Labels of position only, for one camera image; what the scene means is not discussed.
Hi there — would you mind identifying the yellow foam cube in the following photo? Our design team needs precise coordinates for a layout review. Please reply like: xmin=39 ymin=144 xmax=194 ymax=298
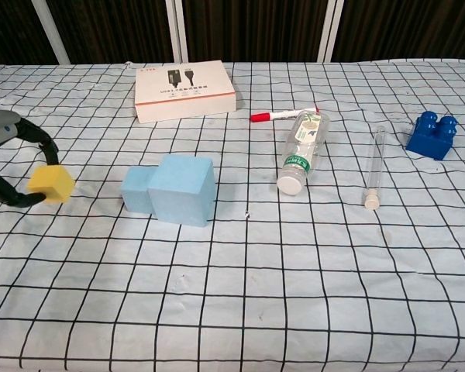
xmin=26 ymin=164 xmax=76 ymax=205

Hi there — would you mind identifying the small light blue foam cube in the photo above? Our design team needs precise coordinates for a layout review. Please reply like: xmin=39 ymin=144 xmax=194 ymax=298
xmin=119 ymin=166 xmax=160 ymax=216

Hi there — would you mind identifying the large light blue foam cube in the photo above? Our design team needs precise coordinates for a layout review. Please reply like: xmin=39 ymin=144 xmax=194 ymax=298
xmin=146 ymin=153 xmax=217 ymax=228

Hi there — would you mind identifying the black partition panel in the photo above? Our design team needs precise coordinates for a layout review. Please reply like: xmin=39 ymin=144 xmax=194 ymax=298
xmin=181 ymin=0 xmax=330 ymax=63
xmin=331 ymin=0 xmax=465 ymax=63
xmin=0 ymin=0 xmax=59 ymax=67
xmin=46 ymin=0 xmax=177 ymax=65

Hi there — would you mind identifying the red capped white marker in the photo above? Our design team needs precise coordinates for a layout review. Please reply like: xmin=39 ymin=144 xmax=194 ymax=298
xmin=250 ymin=105 xmax=321 ymax=123

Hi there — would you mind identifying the black checked white tablecloth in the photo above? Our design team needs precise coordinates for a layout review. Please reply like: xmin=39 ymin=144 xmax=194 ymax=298
xmin=0 ymin=58 xmax=465 ymax=372

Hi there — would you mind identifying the clear plastic water bottle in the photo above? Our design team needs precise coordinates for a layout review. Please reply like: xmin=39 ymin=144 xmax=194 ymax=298
xmin=277 ymin=109 xmax=330 ymax=196

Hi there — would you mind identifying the clear glass test tube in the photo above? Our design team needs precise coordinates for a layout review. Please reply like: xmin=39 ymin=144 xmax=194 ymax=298
xmin=362 ymin=124 xmax=388 ymax=212

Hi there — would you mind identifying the dark blue toy brick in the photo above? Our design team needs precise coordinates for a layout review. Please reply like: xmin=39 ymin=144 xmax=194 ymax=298
xmin=405 ymin=111 xmax=459 ymax=162

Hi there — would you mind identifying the white partition frame post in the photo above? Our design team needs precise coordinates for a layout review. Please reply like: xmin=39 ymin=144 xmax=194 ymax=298
xmin=316 ymin=0 xmax=345 ymax=63
xmin=33 ymin=0 xmax=71 ymax=66
xmin=165 ymin=0 xmax=190 ymax=63

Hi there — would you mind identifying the white cable product box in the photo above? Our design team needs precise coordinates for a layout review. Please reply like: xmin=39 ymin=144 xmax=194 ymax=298
xmin=134 ymin=60 xmax=236 ymax=124

